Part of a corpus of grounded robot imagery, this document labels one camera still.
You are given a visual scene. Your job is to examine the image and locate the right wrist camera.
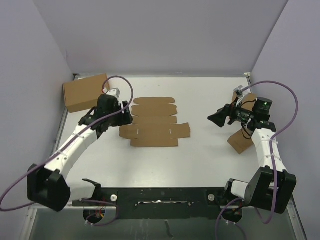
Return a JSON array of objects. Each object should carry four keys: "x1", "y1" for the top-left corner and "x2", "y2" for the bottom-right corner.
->
[{"x1": 233, "y1": 85, "x2": 248, "y2": 99}]

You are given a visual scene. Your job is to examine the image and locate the purple cable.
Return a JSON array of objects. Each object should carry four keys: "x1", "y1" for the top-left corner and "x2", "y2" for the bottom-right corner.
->
[
  {"x1": 216, "y1": 80, "x2": 300, "y2": 240},
  {"x1": 0, "y1": 75, "x2": 135, "y2": 211}
]

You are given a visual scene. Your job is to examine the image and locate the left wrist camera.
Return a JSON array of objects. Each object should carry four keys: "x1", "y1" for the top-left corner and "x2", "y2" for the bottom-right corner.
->
[{"x1": 102, "y1": 87, "x2": 121, "y2": 99}]

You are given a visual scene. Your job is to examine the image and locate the cardboard box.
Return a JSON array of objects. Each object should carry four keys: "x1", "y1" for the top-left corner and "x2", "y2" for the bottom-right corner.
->
[
  {"x1": 119, "y1": 97, "x2": 191, "y2": 148},
  {"x1": 63, "y1": 73, "x2": 108, "y2": 113},
  {"x1": 241, "y1": 93, "x2": 257, "y2": 111},
  {"x1": 227, "y1": 128, "x2": 254, "y2": 155}
]

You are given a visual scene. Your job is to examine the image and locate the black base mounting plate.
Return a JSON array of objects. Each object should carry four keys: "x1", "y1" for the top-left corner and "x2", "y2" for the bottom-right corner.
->
[{"x1": 71, "y1": 187, "x2": 245, "y2": 222}]

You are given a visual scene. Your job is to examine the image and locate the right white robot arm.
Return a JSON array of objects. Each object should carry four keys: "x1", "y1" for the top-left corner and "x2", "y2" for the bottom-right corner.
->
[{"x1": 208, "y1": 97, "x2": 297, "y2": 214}]

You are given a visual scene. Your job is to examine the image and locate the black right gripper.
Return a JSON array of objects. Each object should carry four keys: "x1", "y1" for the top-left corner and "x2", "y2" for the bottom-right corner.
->
[{"x1": 207, "y1": 97, "x2": 255, "y2": 128}]

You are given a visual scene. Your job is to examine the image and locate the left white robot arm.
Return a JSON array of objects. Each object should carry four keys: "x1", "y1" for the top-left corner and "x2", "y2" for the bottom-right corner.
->
[{"x1": 27, "y1": 94, "x2": 133, "y2": 212}]

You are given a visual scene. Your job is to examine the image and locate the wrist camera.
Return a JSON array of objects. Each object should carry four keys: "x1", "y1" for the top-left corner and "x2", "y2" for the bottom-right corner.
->
[
  {"x1": 102, "y1": 87, "x2": 121, "y2": 99},
  {"x1": 233, "y1": 85, "x2": 248, "y2": 99}
]

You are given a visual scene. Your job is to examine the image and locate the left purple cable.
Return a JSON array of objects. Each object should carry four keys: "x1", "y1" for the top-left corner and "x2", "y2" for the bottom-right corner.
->
[{"x1": 0, "y1": 75, "x2": 135, "y2": 211}]

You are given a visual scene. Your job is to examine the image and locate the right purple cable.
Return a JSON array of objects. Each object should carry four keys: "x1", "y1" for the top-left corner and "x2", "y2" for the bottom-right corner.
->
[{"x1": 216, "y1": 80, "x2": 300, "y2": 240}]

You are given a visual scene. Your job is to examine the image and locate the aluminium table frame rail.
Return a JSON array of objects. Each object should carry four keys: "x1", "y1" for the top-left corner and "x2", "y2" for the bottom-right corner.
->
[{"x1": 21, "y1": 73, "x2": 83, "y2": 240}]

